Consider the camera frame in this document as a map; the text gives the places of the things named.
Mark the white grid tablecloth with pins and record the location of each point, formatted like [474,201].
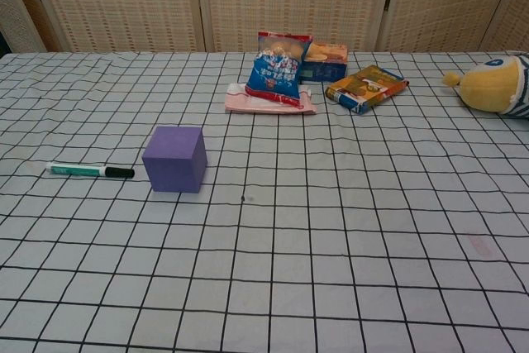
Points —
[289,225]

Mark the purple foam cube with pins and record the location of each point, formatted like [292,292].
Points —
[175,160]

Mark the blue snack bag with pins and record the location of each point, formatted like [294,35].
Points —
[274,72]

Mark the woven folding screen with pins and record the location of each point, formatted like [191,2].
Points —
[264,1]

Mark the blue biscuit box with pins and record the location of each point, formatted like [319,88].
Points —
[326,64]

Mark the green white marker pen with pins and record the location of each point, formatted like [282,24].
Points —
[82,170]

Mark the orange snack box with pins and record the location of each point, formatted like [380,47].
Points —
[365,88]

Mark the pink plastic packet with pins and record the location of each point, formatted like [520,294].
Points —
[264,106]

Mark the yellow plush toy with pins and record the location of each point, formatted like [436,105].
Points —
[492,84]

